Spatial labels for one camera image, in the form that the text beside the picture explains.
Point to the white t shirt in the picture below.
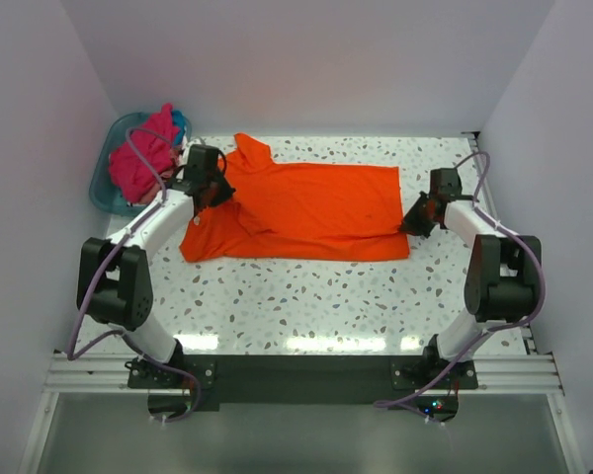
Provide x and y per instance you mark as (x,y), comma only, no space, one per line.
(180,153)

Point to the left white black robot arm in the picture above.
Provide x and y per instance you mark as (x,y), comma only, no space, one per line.
(115,294)

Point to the blue t shirt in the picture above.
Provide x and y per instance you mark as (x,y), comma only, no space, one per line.
(180,121)

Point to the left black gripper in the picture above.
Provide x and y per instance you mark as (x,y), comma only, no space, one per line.
(225,193)

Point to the orange t shirt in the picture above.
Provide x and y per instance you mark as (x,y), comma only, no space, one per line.
(311,211)

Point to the aluminium rail frame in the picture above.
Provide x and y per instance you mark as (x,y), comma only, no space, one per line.
(516,420)

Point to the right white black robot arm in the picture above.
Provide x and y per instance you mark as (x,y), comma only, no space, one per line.
(504,280)

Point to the teal laundry basket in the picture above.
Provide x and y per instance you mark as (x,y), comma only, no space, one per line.
(103,193)

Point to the magenta t shirt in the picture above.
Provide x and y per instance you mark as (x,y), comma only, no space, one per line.
(127,167)

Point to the light pink t shirt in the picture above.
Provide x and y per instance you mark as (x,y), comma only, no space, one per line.
(155,188)

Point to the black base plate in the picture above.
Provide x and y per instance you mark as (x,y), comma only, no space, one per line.
(195,383)

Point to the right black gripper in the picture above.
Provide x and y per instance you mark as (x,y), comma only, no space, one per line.
(410,225)

